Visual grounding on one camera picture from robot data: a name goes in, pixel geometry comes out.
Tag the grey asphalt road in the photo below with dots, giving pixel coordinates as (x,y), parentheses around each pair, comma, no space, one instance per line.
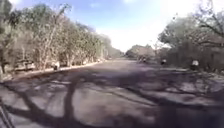
(113,96)

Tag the row of trees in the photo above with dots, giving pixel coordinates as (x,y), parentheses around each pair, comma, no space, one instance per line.
(50,36)
(196,40)

